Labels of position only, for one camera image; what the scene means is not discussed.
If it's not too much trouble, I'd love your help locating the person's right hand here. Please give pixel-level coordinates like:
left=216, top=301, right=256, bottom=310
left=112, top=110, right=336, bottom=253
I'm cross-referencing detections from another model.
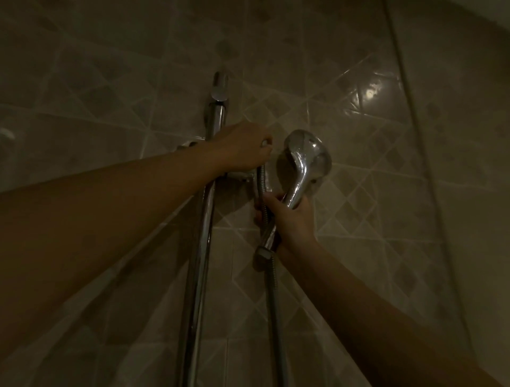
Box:
left=254, top=192, right=319, bottom=256

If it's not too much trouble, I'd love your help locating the person's left hand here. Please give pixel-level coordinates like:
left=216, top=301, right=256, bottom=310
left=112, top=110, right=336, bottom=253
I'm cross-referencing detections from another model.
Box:
left=209, top=121, right=275, bottom=174

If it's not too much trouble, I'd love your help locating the chrome handheld shower head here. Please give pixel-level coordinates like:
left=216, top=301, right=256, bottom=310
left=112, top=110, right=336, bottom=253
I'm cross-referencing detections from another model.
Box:
left=253, top=129, right=333, bottom=272

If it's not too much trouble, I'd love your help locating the chrome shower head holder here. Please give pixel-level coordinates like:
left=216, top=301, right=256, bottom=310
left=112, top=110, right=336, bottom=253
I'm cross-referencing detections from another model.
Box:
left=177, top=140, right=275, bottom=200

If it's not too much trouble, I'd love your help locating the chrome flexible shower hose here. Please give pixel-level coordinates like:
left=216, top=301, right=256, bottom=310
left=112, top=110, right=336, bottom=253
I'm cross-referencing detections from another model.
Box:
left=256, top=164, right=288, bottom=387

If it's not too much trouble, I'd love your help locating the person's left forearm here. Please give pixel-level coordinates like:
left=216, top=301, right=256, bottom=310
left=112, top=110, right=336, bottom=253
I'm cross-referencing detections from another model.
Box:
left=0, top=140, right=224, bottom=359

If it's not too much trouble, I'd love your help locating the person's right forearm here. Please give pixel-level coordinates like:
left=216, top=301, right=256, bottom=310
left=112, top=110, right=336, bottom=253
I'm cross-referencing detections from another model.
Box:
left=279, top=237, right=504, bottom=387

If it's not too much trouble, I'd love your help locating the chrome shower slide rail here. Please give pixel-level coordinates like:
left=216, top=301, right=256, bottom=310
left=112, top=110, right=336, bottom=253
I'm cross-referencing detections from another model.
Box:
left=175, top=72, right=230, bottom=387

